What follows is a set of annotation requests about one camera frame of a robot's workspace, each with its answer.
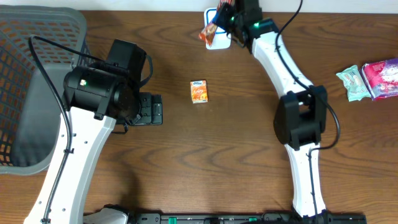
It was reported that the red chocolate bar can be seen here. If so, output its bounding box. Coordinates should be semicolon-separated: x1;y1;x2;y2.
198;0;234;45

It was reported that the small orange juice carton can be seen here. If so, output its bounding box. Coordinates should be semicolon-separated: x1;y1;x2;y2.
190;80;208;104

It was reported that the teal snack wrapper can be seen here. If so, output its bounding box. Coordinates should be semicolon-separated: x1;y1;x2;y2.
336;65;371;101

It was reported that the purple snack packet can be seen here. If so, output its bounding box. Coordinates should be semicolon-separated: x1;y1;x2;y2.
360;58;397;100

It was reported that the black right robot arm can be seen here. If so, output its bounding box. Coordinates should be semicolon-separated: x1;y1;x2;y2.
211;1;328;223

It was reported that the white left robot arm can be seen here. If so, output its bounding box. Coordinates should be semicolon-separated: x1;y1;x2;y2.
25;39;163;224

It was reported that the white barcode scanner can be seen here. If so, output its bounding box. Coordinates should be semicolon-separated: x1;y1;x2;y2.
203;7;231;50

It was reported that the grey plastic basket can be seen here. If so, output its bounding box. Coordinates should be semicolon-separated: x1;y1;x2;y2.
1;5;90;175

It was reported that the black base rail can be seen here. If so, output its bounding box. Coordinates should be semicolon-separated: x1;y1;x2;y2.
127;211;367;224

